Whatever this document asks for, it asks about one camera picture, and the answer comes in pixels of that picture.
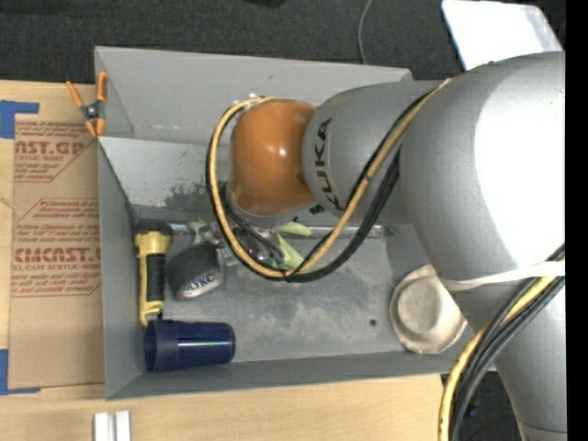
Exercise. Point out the grey metal bin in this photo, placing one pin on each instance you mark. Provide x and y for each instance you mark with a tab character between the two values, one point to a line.
294	310

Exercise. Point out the brown cardboard board, red print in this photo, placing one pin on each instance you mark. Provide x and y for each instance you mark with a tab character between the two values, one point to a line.
55	329

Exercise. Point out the dark blue plastic cup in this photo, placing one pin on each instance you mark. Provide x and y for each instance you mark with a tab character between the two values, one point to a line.
193	343

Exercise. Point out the black cylinder on white bracket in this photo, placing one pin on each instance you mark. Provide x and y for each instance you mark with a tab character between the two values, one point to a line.
316	209

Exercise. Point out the yellow and black flashlight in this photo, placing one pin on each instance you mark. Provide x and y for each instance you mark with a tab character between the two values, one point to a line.
150	264

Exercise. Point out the black tape roll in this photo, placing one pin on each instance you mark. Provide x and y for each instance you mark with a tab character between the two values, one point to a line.
190	267

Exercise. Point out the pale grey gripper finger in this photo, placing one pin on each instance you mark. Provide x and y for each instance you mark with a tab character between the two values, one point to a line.
201	229

